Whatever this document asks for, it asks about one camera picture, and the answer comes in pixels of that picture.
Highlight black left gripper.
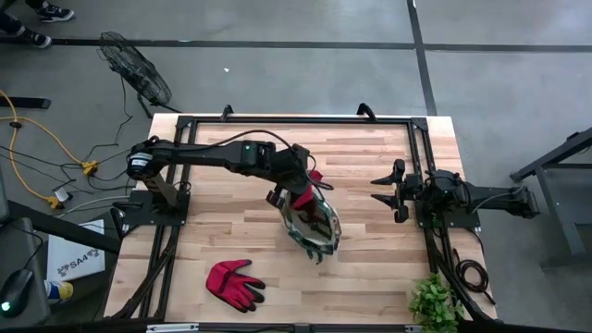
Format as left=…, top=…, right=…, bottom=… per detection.
left=266, top=147, right=320, bottom=210

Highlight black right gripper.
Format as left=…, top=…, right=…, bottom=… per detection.
left=370, top=158, right=425, bottom=224

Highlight black glove red cuff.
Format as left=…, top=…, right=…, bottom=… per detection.
left=290, top=168, right=334, bottom=241

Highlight beige green canvas gardening bag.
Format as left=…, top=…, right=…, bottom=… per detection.
left=277, top=182, right=343, bottom=258

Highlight green-handled garden scissors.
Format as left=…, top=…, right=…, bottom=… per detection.
left=305, top=244, right=327, bottom=265

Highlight red glove black fingertips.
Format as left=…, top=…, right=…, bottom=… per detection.
left=205, top=258, right=267, bottom=314

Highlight green artificial plant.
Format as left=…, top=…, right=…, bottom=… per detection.
left=407, top=272, right=466, bottom=333

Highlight black metal stand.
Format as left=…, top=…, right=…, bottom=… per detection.
left=510, top=127, right=592, bottom=272

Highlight black floor fan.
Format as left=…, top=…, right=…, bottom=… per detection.
left=96, top=31, right=182, bottom=119

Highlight white SA4 box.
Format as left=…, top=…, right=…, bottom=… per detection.
left=45, top=219, right=106, bottom=282

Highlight blue yellow white can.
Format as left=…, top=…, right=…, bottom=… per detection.
left=43, top=278, right=75, bottom=305

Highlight black floor bar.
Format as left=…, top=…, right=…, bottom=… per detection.
left=0, top=96, right=52, bottom=110

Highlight person's shoe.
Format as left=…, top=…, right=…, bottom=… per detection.
left=37, top=0, right=75, bottom=23
left=18, top=27, right=53, bottom=50

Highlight black computer mouse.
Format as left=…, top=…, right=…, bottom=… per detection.
left=0, top=268, right=35, bottom=319

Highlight person's leg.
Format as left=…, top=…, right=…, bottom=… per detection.
left=0, top=8, right=24, bottom=34

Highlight black aluminium table frame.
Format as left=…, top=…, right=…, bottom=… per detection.
left=105, top=114, right=500, bottom=325

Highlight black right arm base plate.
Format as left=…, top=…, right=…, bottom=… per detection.
left=413, top=191, right=483, bottom=231

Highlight coiled black cable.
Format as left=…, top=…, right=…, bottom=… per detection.
left=451, top=248, right=497, bottom=306

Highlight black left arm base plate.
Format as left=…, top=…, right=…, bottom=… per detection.
left=112, top=189, right=191, bottom=228

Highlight black rail silver brackets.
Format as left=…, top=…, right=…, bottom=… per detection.
left=0, top=318, right=592, bottom=333

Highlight black fan power cable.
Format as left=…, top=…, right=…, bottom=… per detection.
left=87, top=76, right=135, bottom=161

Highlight white floor cable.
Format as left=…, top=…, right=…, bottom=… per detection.
left=64, top=196, right=130, bottom=217

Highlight yellow floor extension cable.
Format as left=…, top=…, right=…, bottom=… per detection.
left=0, top=90, right=101, bottom=210

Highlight black diagonal desk rail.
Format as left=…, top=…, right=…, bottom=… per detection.
left=6, top=199, right=122, bottom=254

